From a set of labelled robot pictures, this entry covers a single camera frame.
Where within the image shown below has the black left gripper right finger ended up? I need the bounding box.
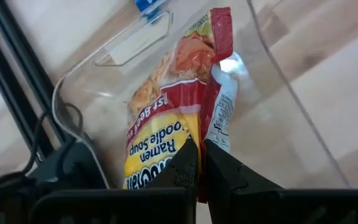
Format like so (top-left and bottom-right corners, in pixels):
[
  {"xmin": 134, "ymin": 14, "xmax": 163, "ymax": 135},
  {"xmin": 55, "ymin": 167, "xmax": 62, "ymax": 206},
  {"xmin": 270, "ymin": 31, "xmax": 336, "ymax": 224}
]
[{"xmin": 204, "ymin": 139, "xmax": 358, "ymax": 224}]

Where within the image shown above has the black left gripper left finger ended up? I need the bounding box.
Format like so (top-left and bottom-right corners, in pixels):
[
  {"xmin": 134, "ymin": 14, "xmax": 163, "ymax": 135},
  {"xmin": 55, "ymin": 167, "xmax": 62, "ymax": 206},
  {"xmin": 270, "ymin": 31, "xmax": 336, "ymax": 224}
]
[{"xmin": 29, "ymin": 138, "xmax": 199, "ymax": 224}]

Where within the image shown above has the red Maruchan ramen pack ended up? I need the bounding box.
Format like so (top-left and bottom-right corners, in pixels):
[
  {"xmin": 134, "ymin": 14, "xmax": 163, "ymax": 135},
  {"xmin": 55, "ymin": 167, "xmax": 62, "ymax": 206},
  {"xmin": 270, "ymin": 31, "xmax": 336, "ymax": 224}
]
[{"xmin": 122, "ymin": 6, "xmax": 239, "ymax": 203}]

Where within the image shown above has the clear plastic bin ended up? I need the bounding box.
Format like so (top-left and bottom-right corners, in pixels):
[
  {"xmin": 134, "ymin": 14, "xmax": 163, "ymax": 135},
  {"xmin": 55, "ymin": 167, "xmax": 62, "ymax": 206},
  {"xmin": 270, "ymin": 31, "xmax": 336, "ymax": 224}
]
[{"xmin": 52, "ymin": 0, "xmax": 351, "ymax": 190}]

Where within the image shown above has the black cable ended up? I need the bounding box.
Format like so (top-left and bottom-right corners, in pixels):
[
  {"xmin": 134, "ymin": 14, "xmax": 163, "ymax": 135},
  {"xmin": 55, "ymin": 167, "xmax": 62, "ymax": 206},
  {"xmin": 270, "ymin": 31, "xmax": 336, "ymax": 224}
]
[{"xmin": 21, "ymin": 101, "xmax": 85, "ymax": 177}]

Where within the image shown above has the black table frame rail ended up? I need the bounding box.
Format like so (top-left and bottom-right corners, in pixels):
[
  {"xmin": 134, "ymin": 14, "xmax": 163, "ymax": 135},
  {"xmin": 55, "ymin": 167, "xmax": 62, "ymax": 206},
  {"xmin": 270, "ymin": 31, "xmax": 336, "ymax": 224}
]
[{"xmin": 0, "ymin": 0, "xmax": 70, "ymax": 160}]

